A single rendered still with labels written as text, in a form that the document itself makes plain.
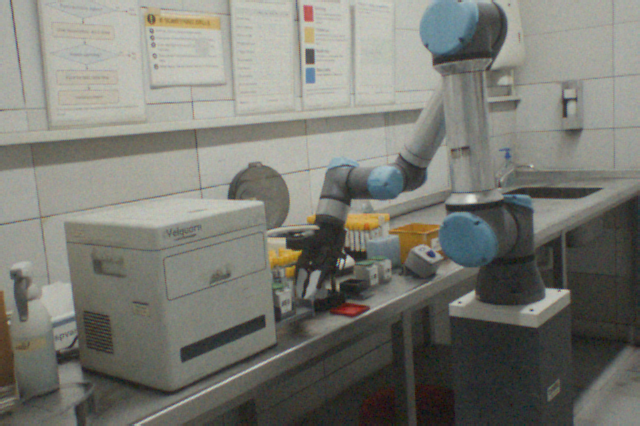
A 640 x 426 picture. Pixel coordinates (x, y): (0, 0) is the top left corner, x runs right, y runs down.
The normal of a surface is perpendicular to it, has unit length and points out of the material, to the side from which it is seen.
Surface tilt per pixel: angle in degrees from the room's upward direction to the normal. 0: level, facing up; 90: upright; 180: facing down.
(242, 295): 90
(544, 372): 90
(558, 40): 90
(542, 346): 90
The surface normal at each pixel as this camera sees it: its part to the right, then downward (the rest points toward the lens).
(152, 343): -0.62, 0.15
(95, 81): 0.78, 0.09
